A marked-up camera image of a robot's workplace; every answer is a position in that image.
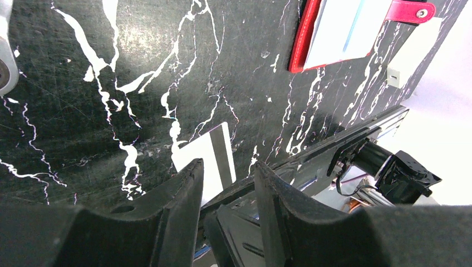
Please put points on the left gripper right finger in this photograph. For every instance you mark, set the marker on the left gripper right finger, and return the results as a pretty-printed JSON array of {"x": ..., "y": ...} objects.
[{"x": 300, "y": 231}]

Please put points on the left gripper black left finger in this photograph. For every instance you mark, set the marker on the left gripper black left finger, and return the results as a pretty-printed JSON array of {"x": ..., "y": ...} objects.
[{"x": 156, "y": 229}]

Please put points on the red card holder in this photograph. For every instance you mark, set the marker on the red card holder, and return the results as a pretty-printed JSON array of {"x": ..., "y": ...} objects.
[{"x": 332, "y": 31}]

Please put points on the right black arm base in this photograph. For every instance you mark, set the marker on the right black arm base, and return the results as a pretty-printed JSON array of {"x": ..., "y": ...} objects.
[{"x": 399, "y": 177}]

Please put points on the white card holder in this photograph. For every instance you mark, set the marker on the white card holder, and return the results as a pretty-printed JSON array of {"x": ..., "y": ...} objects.
[{"x": 412, "y": 52}]

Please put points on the metal wrench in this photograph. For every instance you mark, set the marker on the metal wrench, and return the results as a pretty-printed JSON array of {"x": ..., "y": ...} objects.
[{"x": 9, "y": 69}]

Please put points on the aluminium frame rail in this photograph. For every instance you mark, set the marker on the aluminium frame rail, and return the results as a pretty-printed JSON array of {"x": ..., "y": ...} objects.
[{"x": 327, "y": 158}]

